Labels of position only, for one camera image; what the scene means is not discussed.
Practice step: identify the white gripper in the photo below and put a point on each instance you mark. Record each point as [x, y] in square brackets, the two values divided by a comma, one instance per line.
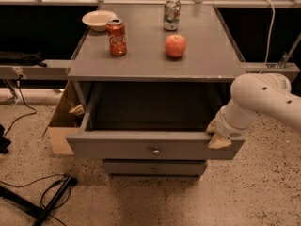
[224, 126]

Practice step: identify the grey top drawer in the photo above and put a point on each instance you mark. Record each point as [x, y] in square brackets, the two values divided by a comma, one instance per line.
[149, 121]

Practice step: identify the grey drawer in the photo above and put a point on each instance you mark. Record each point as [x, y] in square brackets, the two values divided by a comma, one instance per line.
[155, 167]
[149, 121]

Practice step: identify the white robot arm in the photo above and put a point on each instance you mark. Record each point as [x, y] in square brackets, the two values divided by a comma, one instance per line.
[252, 96]

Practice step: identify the grey drawer cabinet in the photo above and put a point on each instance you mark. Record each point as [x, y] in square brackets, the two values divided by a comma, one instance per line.
[199, 24]

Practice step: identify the grey bottom drawer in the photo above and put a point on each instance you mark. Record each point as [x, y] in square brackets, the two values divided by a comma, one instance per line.
[155, 167]

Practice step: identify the red apple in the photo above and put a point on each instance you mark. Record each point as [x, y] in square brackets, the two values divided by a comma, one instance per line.
[175, 45]

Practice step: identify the red cola can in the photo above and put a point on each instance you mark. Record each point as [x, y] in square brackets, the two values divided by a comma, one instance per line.
[116, 35]

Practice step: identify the green white soda can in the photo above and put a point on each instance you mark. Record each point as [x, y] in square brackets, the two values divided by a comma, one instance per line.
[171, 14]

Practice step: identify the cardboard box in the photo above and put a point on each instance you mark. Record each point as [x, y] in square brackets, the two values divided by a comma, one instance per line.
[66, 120]

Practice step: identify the white bowl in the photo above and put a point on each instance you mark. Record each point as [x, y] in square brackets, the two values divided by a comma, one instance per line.
[97, 19]

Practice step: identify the metal frame rail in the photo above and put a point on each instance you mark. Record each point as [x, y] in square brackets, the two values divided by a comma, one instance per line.
[34, 71]

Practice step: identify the black bag on rail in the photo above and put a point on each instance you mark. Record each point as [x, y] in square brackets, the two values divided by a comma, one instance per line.
[27, 59]

